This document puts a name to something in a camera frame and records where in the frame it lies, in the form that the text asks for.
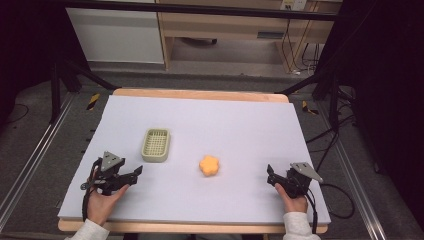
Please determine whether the person's right hand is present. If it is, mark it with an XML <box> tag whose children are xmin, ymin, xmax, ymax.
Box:
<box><xmin>274</xmin><ymin>182</ymin><xmax>309</xmax><ymax>214</ymax></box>

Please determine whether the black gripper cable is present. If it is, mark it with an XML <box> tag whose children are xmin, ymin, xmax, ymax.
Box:
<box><xmin>79</xmin><ymin>157</ymin><xmax>103</xmax><ymax>223</ymax></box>
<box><xmin>298</xmin><ymin>179</ymin><xmax>320</xmax><ymax>234</ymax></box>

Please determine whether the wooden table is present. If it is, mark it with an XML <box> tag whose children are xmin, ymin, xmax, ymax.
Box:
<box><xmin>57</xmin><ymin>87</ymin><xmax>330</xmax><ymax>235</ymax></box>

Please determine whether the white foam mat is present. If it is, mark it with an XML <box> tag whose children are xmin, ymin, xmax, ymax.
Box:
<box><xmin>56</xmin><ymin>94</ymin><xmax>332</xmax><ymax>225</ymax></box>

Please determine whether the beige slotted soap dish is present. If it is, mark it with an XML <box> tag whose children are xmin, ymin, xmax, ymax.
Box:
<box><xmin>140</xmin><ymin>128</ymin><xmax>171</xmax><ymax>164</ymax></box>

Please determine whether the person's left hand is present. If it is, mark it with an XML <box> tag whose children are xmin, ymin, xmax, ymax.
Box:
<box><xmin>86</xmin><ymin>183</ymin><xmax>131</xmax><ymax>228</ymax></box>

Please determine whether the bundle of desk cables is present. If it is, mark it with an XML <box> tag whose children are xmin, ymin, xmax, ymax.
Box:
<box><xmin>281</xmin><ymin>9</ymin><xmax>322</xmax><ymax>76</ymax></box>

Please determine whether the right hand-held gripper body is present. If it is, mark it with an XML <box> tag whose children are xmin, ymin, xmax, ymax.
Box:
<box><xmin>280</xmin><ymin>161</ymin><xmax>324</xmax><ymax>200</ymax></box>

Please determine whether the white cabinet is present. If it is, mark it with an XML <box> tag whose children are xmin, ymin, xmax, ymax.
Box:
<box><xmin>65</xmin><ymin>7</ymin><xmax>165</xmax><ymax>65</ymax></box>

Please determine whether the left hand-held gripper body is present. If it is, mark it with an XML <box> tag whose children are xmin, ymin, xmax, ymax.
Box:
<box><xmin>89</xmin><ymin>151</ymin><xmax>134</xmax><ymax>197</ymax></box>

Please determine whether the yellow black floor tape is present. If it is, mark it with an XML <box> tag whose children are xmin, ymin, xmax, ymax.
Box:
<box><xmin>86</xmin><ymin>92</ymin><xmax>101</xmax><ymax>111</ymax></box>
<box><xmin>301</xmin><ymin>100</ymin><xmax>320</xmax><ymax>116</ymax></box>

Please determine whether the orange flower-shaped soap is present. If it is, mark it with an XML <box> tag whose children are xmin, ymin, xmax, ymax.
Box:
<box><xmin>198</xmin><ymin>154</ymin><xmax>221</xmax><ymax>178</ymax></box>

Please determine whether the black frame crossbar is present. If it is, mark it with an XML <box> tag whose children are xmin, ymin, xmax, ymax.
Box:
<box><xmin>62</xmin><ymin>0</ymin><xmax>338</xmax><ymax>22</ymax></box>

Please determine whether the metal floor rail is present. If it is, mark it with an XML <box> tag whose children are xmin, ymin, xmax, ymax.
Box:
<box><xmin>0</xmin><ymin>93</ymin><xmax>76</xmax><ymax>231</ymax></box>
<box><xmin>317</xmin><ymin>103</ymin><xmax>388</xmax><ymax>240</ymax></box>

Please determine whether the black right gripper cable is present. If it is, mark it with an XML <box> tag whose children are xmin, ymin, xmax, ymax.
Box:
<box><xmin>298</xmin><ymin>179</ymin><xmax>320</xmax><ymax>234</ymax></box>

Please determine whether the white power strip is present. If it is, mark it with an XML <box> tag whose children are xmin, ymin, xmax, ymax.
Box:
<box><xmin>279</xmin><ymin>0</ymin><xmax>308</xmax><ymax>11</ymax></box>

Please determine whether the black floor cable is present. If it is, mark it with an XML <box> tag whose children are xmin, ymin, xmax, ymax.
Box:
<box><xmin>305</xmin><ymin>113</ymin><xmax>357</xmax><ymax>220</ymax></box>

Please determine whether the wooden desk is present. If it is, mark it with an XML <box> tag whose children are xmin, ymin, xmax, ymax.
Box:
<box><xmin>155</xmin><ymin>0</ymin><xmax>343</xmax><ymax>74</ymax></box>

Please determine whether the black metal stand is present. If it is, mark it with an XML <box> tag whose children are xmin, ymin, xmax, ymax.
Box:
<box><xmin>275</xmin><ymin>70</ymin><xmax>356</xmax><ymax>132</ymax></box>
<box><xmin>48</xmin><ymin>56</ymin><xmax>120</xmax><ymax>125</ymax></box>

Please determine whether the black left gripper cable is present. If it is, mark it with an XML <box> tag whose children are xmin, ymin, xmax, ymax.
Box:
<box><xmin>79</xmin><ymin>157</ymin><xmax>103</xmax><ymax>223</ymax></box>

